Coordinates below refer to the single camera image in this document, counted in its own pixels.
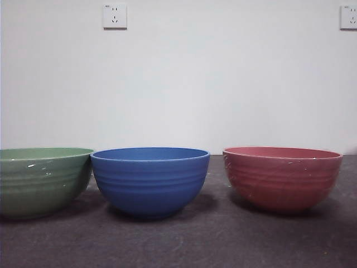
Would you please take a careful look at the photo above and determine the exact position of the red ribbed bowl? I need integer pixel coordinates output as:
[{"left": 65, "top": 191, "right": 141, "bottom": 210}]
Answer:
[{"left": 222, "top": 146, "right": 344, "bottom": 216}]

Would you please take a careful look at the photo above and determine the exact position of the green ribbed bowl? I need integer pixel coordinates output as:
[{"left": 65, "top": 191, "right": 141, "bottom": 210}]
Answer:
[{"left": 0, "top": 147, "right": 95, "bottom": 221}]

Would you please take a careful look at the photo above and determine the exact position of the blue ribbed bowl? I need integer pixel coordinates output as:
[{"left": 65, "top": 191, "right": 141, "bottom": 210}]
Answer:
[{"left": 90, "top": 147, "right": 211, "bottom": 219}]

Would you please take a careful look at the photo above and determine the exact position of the white wall socket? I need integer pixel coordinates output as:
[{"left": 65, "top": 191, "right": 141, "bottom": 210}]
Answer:
[
  {"left": 339, "top": 4, "right": 357, "bottom": 31},
  {"left": 102, "top": 3, "right": 128, "bottom": 31}
]

